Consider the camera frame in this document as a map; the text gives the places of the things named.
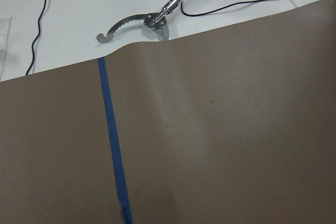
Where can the metal reacher grabber tool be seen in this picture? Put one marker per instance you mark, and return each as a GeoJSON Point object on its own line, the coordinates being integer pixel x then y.
{"type": "Point", "coordinates": [153, 21]}

